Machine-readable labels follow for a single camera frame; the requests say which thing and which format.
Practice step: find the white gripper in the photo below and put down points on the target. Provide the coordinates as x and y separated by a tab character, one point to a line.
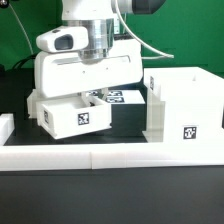
65	73

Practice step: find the white front drawer box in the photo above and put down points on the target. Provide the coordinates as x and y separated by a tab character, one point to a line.
67	117

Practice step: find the white drawer box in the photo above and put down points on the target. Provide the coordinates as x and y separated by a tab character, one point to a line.
32	101
67	117

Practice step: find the white drawer cabinet frame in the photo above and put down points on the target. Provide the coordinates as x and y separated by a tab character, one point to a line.
184	104

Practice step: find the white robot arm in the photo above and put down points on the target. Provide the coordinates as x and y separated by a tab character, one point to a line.
84	54

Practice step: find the white rear drawer box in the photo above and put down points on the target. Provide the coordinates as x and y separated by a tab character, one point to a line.
32	101

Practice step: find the white fiducial marker sheet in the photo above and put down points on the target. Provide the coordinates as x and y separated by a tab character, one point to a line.
124	97

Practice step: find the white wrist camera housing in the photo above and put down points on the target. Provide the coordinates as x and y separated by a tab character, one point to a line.
63	39

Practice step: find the white U-shaped border wall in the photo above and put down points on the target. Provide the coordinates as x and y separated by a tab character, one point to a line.
104	156

